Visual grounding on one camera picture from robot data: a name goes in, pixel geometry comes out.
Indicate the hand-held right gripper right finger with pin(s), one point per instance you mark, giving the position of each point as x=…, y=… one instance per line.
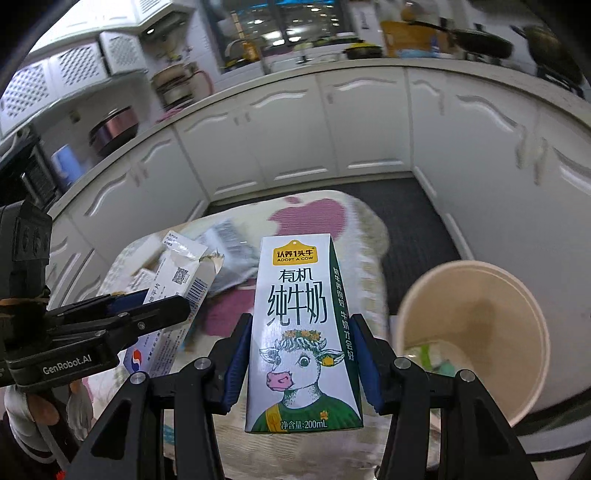
x=368, y=364

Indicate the white blue medicine box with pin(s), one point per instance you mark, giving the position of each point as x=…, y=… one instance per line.
x=180, y=277

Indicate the yellow cardboard box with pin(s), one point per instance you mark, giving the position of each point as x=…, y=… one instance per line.
x=399, y=39

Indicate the white lattice wall cabinets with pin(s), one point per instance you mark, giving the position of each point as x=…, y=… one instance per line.
x=69, y=69

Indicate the black frying pan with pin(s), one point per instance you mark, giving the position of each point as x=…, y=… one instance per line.
x=482, y=40

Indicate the dark floor mat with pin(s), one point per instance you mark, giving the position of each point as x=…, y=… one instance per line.
x=415, y=217

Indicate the green white crumpled wrapper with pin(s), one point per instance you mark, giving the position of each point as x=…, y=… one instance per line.
x=431, y=359

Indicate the dark cooking pot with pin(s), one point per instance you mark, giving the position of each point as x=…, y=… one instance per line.
x=551, y=53

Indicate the white green milk carton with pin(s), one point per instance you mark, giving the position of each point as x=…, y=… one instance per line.
x=300, y=332

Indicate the kitchen window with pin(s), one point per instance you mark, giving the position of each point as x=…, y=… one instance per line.
x=304, y=21

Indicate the blue plastic jar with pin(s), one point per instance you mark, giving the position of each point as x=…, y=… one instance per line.
x=67, y=165

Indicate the printed apple pattern blanket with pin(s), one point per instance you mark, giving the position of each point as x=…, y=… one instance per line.
x=314, y=217

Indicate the beige round bin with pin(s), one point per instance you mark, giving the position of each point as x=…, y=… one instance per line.
x=485, y=323

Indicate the person's left hand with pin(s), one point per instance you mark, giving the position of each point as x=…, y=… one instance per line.
x=27, y=415

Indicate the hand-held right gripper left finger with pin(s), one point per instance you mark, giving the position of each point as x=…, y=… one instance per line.
x=234, y=364

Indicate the stacked pots and baskets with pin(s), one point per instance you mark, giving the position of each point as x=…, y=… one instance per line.
x=178, y=87

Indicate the white plastic packet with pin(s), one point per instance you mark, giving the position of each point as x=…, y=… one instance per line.
x=228, y=247

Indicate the black countertop oven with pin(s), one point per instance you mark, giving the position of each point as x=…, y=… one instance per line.
x=27, y=173

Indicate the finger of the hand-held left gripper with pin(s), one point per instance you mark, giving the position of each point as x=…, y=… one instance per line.
x=101, y=334
x=131, y=298

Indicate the white kitchen base cabinets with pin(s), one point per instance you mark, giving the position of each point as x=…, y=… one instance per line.
x=286, y=134

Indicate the small white box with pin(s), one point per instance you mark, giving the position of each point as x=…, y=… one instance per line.
x=141, y=278

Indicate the purple silver rice cooker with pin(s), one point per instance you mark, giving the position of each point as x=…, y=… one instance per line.
x=114, y=131

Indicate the black pot with yellow lid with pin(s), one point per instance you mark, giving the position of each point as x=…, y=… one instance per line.
x=362, y=50

